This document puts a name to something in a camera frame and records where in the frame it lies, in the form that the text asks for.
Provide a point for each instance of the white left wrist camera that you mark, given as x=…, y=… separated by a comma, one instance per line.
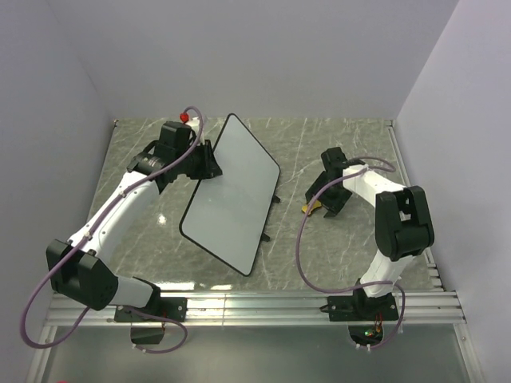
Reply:
x=194, y=123

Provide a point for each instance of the aluminium side rail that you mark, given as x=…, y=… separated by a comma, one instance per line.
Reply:
x=419, y=224

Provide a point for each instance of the yellow bone-shaped eraser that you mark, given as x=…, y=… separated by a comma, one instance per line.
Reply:
x=309, y=209

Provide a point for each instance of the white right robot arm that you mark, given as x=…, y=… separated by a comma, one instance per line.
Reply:
x=361, y=175

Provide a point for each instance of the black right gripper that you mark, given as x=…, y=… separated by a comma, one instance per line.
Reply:
x=337, y=203

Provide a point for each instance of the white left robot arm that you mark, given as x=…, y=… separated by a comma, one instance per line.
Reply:
x=80, y=265

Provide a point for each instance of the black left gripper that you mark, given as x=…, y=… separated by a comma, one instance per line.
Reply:
x=212, y=169

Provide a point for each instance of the white whiteboard black frame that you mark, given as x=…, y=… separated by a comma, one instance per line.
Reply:
x=227, y=215

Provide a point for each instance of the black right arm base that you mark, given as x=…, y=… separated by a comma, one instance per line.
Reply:
x=365, y=316

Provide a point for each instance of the aluminium mounting rail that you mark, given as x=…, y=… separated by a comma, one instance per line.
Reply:
x=301, y=308

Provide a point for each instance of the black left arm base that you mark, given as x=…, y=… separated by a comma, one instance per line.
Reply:
x=148, y=324

